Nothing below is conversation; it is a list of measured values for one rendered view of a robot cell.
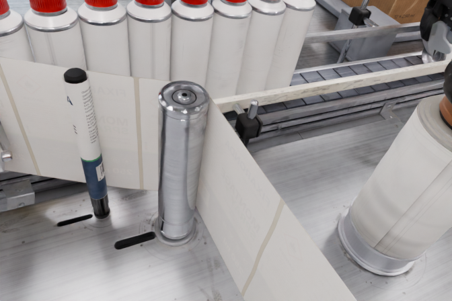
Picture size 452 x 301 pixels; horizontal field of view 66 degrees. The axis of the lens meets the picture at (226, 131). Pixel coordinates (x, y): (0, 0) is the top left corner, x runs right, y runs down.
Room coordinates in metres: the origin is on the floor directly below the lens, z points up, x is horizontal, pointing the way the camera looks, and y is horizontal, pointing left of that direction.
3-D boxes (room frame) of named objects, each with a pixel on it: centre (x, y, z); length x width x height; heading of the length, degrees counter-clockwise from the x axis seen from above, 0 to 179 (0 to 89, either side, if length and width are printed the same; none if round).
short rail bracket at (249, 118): (0.36, -0.03, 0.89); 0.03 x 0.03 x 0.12; 31
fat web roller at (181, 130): (0.20, 0.04, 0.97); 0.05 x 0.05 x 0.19
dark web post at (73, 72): (0.20, 0.12, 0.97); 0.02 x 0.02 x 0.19
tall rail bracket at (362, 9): (0.67, -0.23, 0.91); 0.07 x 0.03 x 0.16; 31
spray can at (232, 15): (0.43, 0.02, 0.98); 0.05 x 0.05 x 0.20
